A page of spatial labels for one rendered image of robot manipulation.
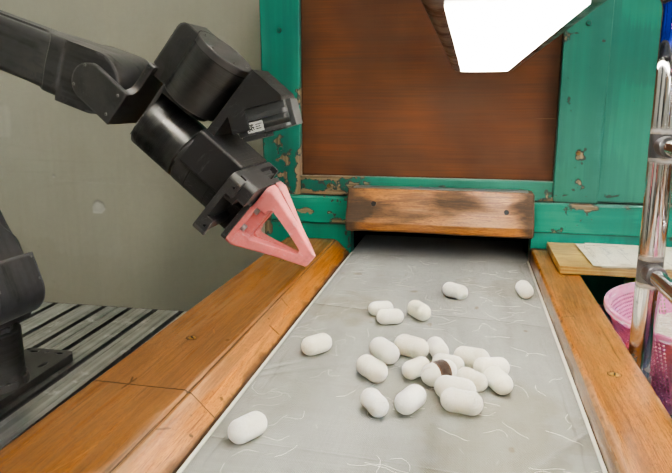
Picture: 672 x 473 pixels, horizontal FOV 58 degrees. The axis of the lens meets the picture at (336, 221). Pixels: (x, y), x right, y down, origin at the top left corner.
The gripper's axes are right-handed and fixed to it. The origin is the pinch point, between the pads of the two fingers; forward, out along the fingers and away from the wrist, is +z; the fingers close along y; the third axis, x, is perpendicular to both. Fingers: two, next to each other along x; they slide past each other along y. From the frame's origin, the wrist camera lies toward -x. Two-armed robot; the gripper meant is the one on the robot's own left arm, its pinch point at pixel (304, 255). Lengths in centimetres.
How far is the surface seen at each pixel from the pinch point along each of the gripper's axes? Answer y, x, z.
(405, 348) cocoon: 4.7, 2.0, 13.9
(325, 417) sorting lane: -8.3, 6.4, 10.6
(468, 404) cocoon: -6.2, -2.2, 18.6
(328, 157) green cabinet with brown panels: 49, 2, -10
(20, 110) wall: 120, 74, -105
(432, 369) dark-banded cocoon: -1.2, -0.5, 15.8
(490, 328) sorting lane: 15.6, -2.8, 21.4
